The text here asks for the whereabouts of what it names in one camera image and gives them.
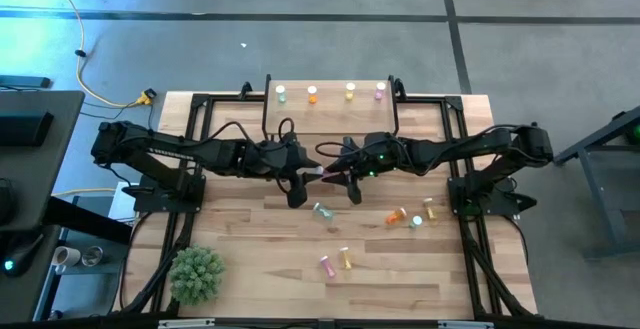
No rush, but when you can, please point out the metal cup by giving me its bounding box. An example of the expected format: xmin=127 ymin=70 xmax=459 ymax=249
xmin=81 ymin=245 xmax=105 ymax=268

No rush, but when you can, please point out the yellow cable plug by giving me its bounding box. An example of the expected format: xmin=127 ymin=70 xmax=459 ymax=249
xmin=135 ymin=88 xmax=158 ymax=108

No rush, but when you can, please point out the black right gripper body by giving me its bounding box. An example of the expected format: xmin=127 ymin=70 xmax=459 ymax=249
xmin=343 ymin=133 xmax=404 ymax=205

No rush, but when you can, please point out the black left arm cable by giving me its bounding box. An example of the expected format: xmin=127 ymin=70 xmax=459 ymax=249
xmin=202 ymin=116 xmax=297 ymax=146

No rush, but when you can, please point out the white cup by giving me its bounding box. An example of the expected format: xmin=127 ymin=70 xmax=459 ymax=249
xmin=52 ymin=245 xmax=82 ymax=270

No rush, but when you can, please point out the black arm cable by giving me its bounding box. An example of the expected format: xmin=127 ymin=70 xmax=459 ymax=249
xmin=202 ymin=116 xmax=297 ymax=146
xmin=314 ymin=140 xmax=354 ymax=160

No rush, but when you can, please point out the black device with green light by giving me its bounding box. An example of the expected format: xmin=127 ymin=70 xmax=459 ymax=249
xmin=0 ymin=232 xmax=45 ymax=278

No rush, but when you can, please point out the black aluminium rig frame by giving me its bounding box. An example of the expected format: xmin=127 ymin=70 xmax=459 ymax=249
xmin=117 ymin=92 xmax=539 ymax=323

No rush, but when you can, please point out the grey metal table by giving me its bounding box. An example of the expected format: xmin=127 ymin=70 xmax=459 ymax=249
xmin=551 ymin=104 xmax=640 ymax=261

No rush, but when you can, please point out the black desk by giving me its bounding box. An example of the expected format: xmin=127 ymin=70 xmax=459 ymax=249
xmin=0 ymin=90 xmax=86 ymax=233

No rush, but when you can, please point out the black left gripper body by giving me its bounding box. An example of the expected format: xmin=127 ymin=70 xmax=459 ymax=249
xmin=249 ymin=139 xmax=309 ymax=209

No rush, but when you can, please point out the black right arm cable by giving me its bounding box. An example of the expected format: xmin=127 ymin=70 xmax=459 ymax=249
xmin=314 ymin=140 xmax=354 ymax=160

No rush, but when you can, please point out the black box device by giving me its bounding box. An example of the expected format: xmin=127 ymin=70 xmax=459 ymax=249
xmin=0 ymin=111 xmax=55 ymax=148

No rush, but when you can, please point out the green artificial plant ball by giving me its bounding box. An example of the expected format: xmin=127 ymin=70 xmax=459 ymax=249
xmin=168 ymin=244 xmax=227 ymax=307

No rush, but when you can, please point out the yellow extension cable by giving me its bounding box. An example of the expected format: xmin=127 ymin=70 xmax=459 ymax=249
xmin=43 ymin=0 xmax=151 ymax=109

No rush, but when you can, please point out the silver metal bracket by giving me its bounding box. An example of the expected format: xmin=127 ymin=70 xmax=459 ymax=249
xmin=437 ymin=319 xmax=496 ymax=329
xmin=157 ymin=318 xmax=217 ymax=329

